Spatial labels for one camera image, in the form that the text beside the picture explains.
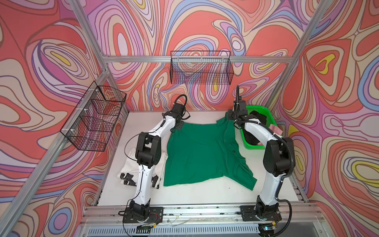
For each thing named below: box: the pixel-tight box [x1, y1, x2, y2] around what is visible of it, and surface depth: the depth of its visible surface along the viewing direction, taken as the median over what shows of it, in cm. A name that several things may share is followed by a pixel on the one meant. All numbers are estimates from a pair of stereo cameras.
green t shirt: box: [163, 115, 258, 192], surface depth 95 cm
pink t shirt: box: [268, 123, 283, 136], surface depth 98 cm
